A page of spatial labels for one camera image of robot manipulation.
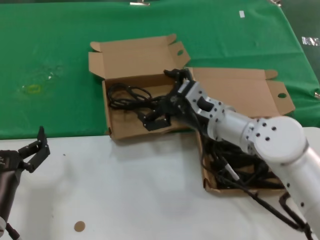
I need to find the black power cable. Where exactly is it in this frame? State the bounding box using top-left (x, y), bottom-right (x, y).
top-left (107, 83), bottom-right (176, 120)

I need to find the pile of black power cables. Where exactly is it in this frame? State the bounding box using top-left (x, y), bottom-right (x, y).
top-left (199, 132), bottom-right (286, 191)

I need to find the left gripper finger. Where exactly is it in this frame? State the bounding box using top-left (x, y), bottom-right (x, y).
top-left (17, 126), bottom-right (51, 174)

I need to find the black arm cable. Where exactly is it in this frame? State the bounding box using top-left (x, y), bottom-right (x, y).
top-left (278, 191), bottom-right (305, 227)
top-left (4, 222), bottom-right (22, 240)

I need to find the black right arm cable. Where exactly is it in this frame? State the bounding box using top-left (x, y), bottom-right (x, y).
top-left (278, 191), bottom-right (305, 227)

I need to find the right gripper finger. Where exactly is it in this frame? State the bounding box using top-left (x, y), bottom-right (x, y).
top-left (142, 108), bottom-right (173, 132)
top-left (163, 68), bottom-right (195, 87)

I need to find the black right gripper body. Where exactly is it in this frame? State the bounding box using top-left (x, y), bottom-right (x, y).
top-left (159, 88), bottom-right (204, 130)

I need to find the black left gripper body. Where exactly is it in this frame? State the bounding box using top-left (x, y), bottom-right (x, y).
top-left (0, 149), bottom-right (24, 219)

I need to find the clear tape patch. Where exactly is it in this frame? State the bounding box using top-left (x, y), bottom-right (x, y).
top-left (39, 64), bottom-right (64, 81)

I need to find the cable with silver connector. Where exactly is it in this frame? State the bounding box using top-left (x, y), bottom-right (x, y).
top-left (214, 159), bottom-right (313, 235)

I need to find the silver foil tape strip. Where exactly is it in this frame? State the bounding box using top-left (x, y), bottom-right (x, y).
top-left (301, 36), bottom-right (320, 47)

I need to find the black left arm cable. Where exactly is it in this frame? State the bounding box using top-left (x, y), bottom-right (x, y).
top-left (4, 222), bottom-right (22, 240)

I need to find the green table cloth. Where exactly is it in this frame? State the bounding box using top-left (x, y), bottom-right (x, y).
top-left (0, 0), bottom-right (320, 141)

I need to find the brown cardboard disc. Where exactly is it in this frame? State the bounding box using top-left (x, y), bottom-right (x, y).
top-left (73, 220), bottom-right (86, 233)

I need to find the open brown cardboard box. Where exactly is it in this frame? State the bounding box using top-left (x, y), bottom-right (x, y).
top-left (186, 66), bottom-right (297, 198)
top-left (87, 33), bottom-right (197, 141)

